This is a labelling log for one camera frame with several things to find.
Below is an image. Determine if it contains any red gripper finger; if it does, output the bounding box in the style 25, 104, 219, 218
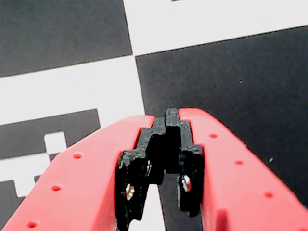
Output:
165, 107, 308, 231
0, 115, 167, 231

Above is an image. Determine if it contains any checkerboard marker mat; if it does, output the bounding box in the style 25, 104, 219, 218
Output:
0, 0, 308, 231

